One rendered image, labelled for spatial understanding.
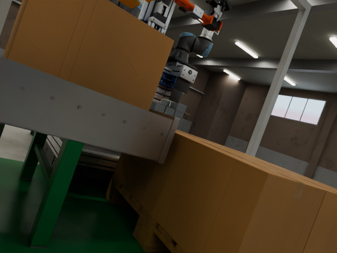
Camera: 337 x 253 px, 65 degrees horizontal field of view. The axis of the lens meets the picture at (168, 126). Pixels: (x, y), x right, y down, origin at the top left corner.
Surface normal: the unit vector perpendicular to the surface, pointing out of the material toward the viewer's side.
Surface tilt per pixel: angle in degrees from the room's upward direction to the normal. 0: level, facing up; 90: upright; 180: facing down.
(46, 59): 90
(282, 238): 90
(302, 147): 90
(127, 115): 90
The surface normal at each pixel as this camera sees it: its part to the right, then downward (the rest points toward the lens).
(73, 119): 0.52, 0.22
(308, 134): -0.77, -0.26
